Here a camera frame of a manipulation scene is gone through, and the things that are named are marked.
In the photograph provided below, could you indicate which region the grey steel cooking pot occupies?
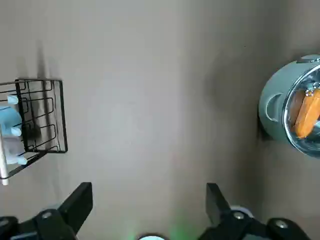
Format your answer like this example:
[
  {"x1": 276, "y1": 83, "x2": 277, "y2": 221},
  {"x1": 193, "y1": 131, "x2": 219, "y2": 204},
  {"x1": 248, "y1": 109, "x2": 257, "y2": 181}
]
[{"x1": 258, "y1": 54, "x2": 320, "y2": 159}]

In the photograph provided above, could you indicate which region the glass pot lid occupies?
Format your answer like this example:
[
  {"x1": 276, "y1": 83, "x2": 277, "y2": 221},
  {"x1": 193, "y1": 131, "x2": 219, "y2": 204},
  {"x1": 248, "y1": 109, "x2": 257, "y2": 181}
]
[{"x1": 282, "y1": 64, "x2": 320, "y2": 159}]

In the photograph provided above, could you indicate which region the yellow corn cob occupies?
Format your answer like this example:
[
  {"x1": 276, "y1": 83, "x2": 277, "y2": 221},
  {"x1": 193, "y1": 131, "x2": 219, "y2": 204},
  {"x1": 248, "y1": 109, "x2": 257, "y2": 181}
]
[{"x1": 291, "y1": 87, "x2": 320, "y2": 140}]

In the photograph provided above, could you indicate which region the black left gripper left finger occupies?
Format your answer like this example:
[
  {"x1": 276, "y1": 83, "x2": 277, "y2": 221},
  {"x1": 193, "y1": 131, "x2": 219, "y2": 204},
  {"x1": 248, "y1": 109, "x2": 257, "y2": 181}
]
[{"x1": 0, "y1": 182, "x2": 93, "y2": 240}]

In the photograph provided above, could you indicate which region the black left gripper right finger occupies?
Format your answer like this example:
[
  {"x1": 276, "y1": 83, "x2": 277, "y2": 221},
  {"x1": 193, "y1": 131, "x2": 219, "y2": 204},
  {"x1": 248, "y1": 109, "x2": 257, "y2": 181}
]
[{"x1": 199, "y1": 182, "x2": 312, "y2": 240}]

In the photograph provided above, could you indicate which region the light blue cup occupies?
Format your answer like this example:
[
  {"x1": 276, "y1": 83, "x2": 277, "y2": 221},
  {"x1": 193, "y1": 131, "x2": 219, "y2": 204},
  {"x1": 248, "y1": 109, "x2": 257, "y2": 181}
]
[{"x1": 0, "y1": 104, "x2": 24, "y2": 138}]

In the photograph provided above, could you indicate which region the black wire cup rack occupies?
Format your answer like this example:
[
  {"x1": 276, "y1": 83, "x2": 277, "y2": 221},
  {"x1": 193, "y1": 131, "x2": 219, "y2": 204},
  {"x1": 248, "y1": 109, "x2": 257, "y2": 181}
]
[{"x1": 0, "y1": 78, "x2": 69, "y2": 186}]

